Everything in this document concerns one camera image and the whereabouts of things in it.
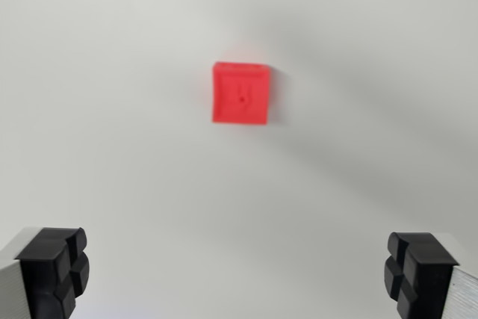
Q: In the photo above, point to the gripper left finger with black rubber pad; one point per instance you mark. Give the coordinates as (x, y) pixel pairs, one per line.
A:
(41, 278)

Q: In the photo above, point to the gripper right finger with black rubber pad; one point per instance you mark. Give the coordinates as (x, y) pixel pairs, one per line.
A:
(429, 281)

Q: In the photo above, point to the red soft cube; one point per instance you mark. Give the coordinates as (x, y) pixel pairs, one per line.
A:
(241, 95)

